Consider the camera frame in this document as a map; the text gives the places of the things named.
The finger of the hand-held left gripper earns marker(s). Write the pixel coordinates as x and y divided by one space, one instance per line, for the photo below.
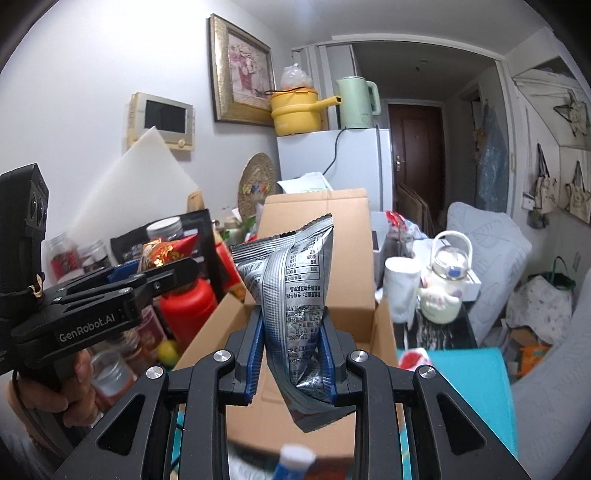
122 273
171 277

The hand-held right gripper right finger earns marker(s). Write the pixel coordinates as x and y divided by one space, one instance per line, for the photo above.
325 360

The person's left hand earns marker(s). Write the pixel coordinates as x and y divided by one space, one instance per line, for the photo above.
46 392

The grey quilted sofa cushion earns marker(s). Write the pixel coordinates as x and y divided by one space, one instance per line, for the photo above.
554 392
489 258

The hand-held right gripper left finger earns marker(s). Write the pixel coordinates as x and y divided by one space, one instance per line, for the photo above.
253 355

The black pouch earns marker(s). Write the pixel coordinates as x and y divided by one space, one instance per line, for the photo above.
129 247

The white fridge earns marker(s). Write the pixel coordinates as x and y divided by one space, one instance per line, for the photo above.
355 161

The leaning cardboard sheets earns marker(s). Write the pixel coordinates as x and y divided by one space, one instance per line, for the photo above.
413 203

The white board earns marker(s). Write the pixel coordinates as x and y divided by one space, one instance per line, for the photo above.
138 184

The clear plastic bag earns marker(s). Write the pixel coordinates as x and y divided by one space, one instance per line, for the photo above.
295 76

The cream tote bag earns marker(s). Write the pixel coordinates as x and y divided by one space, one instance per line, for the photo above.
579 201
547 189

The clear jar red contents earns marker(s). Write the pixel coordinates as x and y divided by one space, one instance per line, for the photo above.
110 374

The red printed packet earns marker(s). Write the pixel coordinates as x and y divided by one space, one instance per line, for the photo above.
228 272

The round woven straw mat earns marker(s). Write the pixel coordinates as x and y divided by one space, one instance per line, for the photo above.
256 175

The star wall decoration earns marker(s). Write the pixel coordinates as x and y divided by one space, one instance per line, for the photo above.
572 115

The silver snack packet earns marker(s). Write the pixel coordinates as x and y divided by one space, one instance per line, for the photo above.
286 286

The dark brown door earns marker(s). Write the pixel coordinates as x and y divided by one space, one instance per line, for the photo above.
415 138

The white green paper packet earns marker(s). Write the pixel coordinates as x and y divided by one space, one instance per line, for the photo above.
304 182

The dark glass jar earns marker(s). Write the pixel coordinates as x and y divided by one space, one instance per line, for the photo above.
397 242

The brown cardboard box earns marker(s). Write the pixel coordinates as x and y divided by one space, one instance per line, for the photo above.
314 230

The blue plastic cover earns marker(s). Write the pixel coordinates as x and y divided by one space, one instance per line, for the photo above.
491 161

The red bottle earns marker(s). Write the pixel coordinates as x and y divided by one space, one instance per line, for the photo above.
189 309

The grey lid labelled jar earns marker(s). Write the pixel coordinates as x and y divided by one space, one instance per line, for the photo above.
164 226

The cream cartoon water bottle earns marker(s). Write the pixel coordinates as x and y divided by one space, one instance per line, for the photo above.
438 295

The green electric kettle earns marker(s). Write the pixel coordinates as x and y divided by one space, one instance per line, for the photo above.
353 104

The pink snack packet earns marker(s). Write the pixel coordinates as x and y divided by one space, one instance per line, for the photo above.
411 357

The red gold snack packet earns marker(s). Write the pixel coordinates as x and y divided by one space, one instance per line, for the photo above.
166 249

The cream wall intercom panel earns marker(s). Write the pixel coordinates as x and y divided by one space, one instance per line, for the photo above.
161 115

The yellow lemon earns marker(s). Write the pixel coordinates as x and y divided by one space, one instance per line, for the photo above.
167 351

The red white plastic bag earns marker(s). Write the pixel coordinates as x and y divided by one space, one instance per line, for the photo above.
395 219

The orange packet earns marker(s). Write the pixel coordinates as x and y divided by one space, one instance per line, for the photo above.
535 357

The white paper towel roll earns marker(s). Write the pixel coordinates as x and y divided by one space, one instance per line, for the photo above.
401 286

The blue snack tube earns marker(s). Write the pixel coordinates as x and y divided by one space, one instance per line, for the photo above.
293 461

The yellow pot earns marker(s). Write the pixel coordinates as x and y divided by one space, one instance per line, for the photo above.
295 113

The gold framed picture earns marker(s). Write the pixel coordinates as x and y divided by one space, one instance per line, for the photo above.
240 69

